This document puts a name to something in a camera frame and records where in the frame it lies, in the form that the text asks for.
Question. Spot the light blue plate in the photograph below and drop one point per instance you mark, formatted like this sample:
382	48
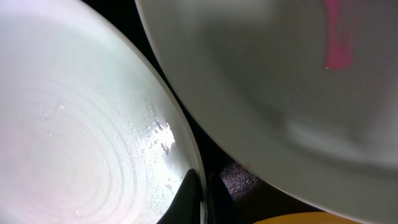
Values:
90	132

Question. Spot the round black serving tray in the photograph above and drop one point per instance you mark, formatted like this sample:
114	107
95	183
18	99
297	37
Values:
253	199

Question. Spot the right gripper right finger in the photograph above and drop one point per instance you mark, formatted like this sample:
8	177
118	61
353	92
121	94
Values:
220	203

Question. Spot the pale green plate top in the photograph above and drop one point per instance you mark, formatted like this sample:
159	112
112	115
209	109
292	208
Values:
302	93

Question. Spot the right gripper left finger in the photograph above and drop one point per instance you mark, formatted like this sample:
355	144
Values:
185	207

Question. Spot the yellow plate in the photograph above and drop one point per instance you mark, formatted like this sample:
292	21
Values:
307	218

